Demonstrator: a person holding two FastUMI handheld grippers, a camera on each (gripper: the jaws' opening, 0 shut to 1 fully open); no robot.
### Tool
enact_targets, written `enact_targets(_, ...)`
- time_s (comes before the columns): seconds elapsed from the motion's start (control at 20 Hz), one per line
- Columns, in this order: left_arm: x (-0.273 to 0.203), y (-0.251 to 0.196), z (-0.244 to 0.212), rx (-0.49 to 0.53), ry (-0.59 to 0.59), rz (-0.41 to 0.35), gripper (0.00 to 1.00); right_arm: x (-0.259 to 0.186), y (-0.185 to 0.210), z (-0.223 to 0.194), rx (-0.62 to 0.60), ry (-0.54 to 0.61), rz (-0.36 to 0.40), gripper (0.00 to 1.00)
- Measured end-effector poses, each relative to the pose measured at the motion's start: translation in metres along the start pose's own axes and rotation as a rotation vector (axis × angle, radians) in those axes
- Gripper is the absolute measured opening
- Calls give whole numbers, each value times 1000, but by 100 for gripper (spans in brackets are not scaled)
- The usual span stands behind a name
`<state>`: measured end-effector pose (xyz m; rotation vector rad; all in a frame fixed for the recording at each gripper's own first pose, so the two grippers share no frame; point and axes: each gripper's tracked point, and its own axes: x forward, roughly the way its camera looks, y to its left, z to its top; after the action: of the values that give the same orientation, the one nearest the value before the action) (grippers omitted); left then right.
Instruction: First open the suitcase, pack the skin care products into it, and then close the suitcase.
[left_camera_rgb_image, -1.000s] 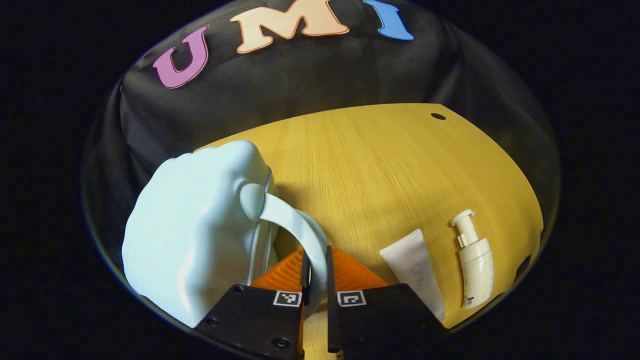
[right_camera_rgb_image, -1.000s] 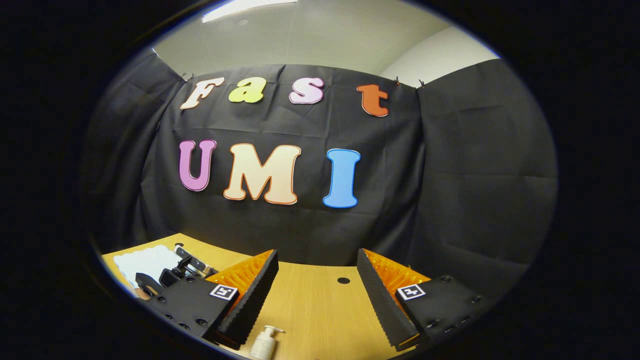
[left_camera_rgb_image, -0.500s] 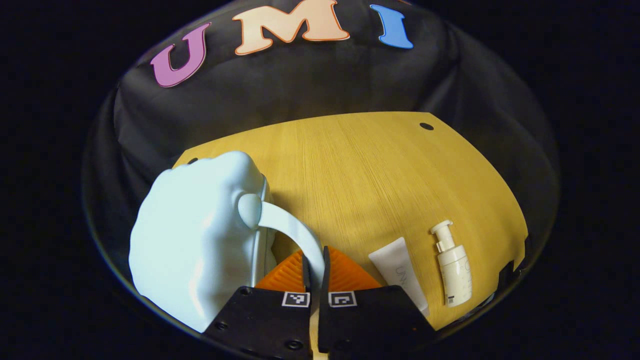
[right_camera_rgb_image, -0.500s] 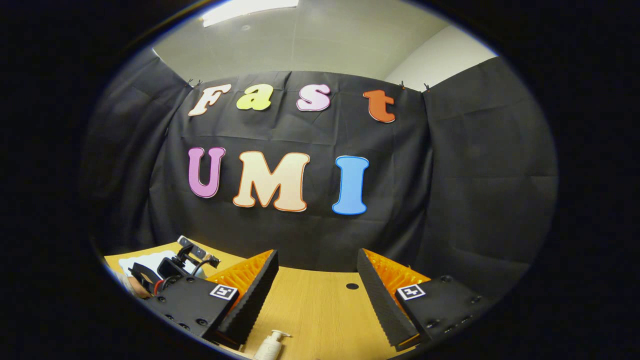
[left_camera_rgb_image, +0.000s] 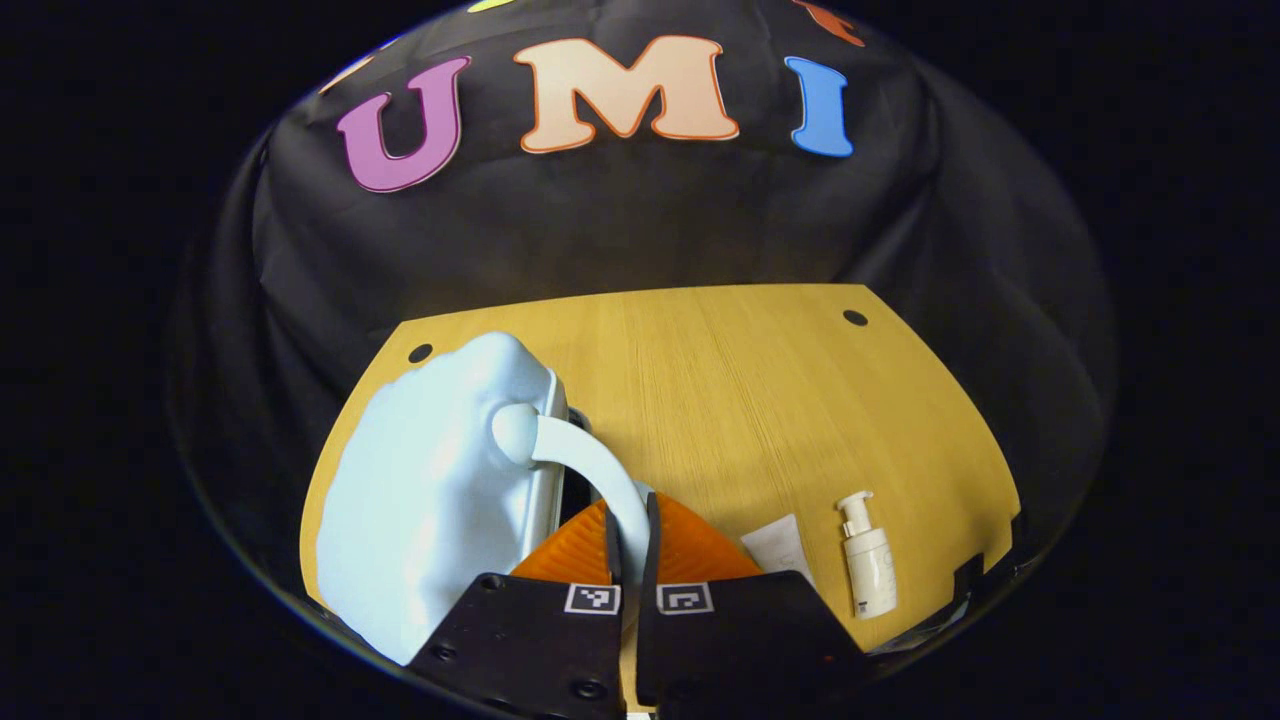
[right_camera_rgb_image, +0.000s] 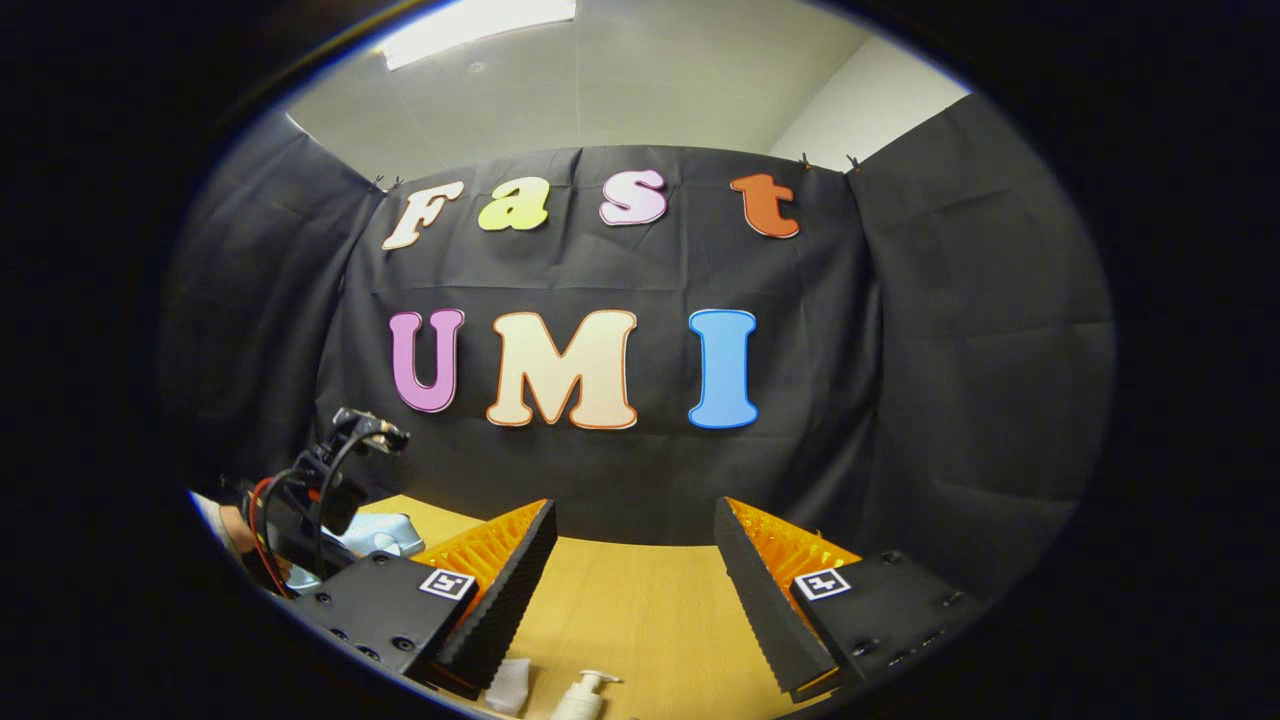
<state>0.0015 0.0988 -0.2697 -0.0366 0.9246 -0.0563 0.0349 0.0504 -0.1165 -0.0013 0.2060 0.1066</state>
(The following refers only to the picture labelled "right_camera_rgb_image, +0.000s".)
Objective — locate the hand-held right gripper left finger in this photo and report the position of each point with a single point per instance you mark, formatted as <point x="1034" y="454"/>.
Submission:
<point x="505" y="600"/>

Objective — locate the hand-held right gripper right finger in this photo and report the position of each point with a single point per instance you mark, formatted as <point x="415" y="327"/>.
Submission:
<point x="760" y="600"/>

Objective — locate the white skin care tube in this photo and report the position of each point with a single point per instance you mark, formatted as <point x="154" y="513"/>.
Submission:
<point x="510" y="685"/>

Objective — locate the light blue suitcase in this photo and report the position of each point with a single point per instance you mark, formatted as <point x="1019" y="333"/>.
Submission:
<point x="385" y="535"/>

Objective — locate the white pump bottle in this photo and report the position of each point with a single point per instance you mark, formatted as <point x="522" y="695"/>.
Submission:
<point x="582" y="700"/>

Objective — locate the black backdrop cloth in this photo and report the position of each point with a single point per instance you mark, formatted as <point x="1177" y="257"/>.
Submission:
<point x="950" y="350"/>

